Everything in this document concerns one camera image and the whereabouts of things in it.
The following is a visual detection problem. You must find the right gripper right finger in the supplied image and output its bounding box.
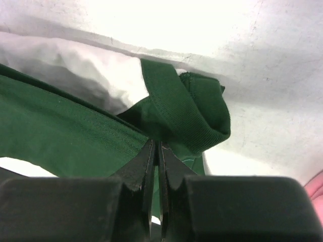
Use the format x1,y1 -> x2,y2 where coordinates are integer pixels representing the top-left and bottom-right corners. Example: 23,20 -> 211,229
158,143 -> 322,241

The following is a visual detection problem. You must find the white and green t-shirt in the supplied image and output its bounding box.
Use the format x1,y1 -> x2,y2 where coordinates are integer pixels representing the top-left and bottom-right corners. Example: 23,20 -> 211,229
0,31 -> 232,220

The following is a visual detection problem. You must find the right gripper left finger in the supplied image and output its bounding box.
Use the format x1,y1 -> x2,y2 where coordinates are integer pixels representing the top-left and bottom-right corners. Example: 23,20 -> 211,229
1,140 -> 155,241

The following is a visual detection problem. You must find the folded pink t-shirt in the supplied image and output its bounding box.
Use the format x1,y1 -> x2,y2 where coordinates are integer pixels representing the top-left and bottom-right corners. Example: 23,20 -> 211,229
304,170 -> 323,200

